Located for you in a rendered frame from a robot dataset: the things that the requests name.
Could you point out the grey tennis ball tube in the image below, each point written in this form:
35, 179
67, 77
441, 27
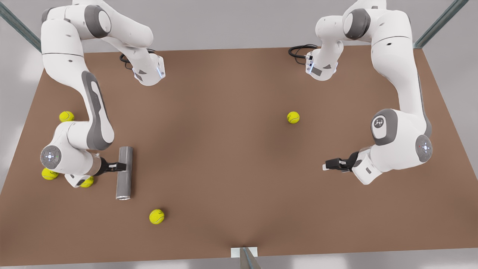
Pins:
124, 172

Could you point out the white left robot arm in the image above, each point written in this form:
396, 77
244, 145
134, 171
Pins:
396, 63

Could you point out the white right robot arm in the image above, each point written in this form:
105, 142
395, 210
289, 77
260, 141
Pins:
59, 56

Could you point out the yellow tennis ball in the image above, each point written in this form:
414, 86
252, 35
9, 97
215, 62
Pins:
157, 216
293, 117
66, 116
48, 174
87, 182

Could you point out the silver frame post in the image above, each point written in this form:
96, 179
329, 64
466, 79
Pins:
18, 26
440, 23
246, 258

